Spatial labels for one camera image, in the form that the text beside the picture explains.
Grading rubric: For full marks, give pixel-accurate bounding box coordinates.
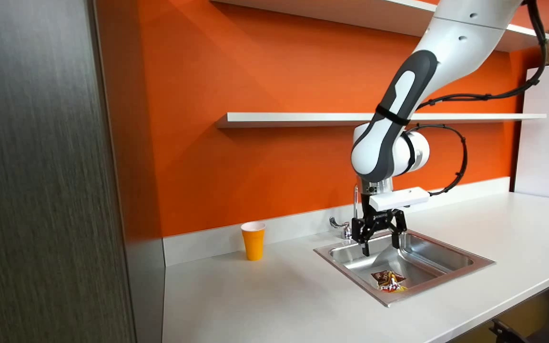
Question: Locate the dark wood grain cabinet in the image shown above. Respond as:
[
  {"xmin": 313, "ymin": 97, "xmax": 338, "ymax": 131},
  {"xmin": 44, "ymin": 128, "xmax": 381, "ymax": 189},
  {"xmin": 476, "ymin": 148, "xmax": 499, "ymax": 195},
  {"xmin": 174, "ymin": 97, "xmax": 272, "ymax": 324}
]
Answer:
[{"xmin": 0, "ymin": 0, "xmax": 166, "ymax": 343}]

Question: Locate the black chair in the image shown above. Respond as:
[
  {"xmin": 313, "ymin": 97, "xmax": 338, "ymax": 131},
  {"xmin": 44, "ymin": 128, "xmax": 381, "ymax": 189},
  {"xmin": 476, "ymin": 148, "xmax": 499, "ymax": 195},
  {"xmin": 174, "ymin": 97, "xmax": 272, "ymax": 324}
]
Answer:
[{"xmin": 488, "ymin": 318, "xmax": 549, "ymax": 343}]

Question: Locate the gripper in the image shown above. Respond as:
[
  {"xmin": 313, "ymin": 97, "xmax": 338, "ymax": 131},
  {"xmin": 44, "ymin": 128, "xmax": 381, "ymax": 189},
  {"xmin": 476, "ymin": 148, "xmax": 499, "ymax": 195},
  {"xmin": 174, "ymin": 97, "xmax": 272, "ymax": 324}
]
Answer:
[{"xmin": 351, "ymin": 192, "xmax": 408, "ymax": 257}]

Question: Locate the steel sink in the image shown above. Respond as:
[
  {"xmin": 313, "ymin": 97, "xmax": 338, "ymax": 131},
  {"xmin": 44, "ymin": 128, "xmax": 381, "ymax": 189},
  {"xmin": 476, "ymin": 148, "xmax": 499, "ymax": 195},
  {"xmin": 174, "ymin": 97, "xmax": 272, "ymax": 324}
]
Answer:
[{"xmin": 313, "ymin": 228, "xmax": 496, "ymax": 308}]

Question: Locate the yellow and brown snack packet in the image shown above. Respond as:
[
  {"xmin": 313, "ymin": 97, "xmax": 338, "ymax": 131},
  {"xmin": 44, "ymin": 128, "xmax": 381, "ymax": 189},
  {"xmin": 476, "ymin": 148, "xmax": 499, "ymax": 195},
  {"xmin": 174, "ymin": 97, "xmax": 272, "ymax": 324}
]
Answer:
[{"xmin": 371, "ymin": 270, "xmax": 408, "ymax": 293}]

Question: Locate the white wall shelf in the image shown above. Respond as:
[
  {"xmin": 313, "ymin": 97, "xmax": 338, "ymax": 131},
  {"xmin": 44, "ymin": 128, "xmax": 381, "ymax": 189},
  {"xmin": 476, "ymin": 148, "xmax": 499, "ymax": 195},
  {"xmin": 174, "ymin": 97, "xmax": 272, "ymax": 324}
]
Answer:
[
  {"xmin": 210, "ymin": 0, "xmax": 549, "ymax": 53},
  {"xmin": 214, "ymin": 112, "xmax": 548, "ymax": 129}
]

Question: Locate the orange paper cup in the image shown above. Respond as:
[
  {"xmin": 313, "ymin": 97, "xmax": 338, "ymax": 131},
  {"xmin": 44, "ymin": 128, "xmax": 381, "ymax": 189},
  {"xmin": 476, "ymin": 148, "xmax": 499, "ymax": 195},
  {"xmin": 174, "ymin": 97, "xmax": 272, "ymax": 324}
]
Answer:
[{"xmin": 241, "ymin": 221, "xmax": 266, "ymax": 262}]

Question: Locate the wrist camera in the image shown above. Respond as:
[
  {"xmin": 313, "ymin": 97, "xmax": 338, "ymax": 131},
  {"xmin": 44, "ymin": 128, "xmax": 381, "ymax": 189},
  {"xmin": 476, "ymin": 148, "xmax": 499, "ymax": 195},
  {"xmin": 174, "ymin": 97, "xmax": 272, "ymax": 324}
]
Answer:
[{"xmin": 368, "ymin": 187, "xmax": 431, "ymax": 212}]

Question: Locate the chrome tap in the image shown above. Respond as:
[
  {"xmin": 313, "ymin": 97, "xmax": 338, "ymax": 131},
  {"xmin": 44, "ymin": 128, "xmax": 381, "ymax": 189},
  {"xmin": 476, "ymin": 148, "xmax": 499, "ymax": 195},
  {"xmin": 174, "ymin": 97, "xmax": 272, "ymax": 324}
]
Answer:
[{"xmin": 329, "ymin": 184, "xmax": 359, "ymax": 241}]

